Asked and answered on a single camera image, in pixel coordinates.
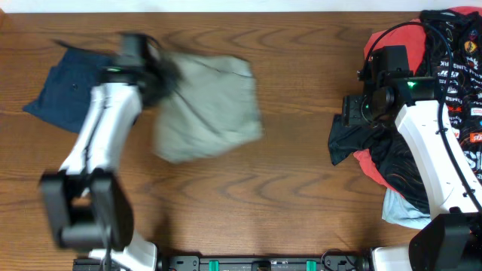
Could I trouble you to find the khaki beige trousers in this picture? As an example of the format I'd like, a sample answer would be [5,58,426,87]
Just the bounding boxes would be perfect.
[153,53,264,163]

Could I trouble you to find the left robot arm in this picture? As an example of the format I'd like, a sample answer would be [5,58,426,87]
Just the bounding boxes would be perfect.
[39,32,181,270]

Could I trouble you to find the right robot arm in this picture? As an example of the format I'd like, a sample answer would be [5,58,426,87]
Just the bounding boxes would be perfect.
[342,46,481,271]

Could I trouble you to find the red orange garment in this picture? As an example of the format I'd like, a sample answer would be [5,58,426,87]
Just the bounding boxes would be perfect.
[365,6,481,179]

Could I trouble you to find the black printed jersey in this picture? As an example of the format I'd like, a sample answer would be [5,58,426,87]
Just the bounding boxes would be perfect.
[328,10,481,216]

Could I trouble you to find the folded navy blue shorts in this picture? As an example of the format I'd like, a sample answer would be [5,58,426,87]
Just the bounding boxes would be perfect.
[23,49,111,133]

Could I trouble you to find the light blue garment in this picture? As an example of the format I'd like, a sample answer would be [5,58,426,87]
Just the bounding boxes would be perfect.
[382,189,432,230]

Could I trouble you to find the right black cable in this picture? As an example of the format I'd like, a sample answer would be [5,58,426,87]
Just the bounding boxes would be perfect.
[363,21,482,212]

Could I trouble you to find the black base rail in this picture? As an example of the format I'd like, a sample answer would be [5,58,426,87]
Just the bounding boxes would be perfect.
[72,255,377,271]

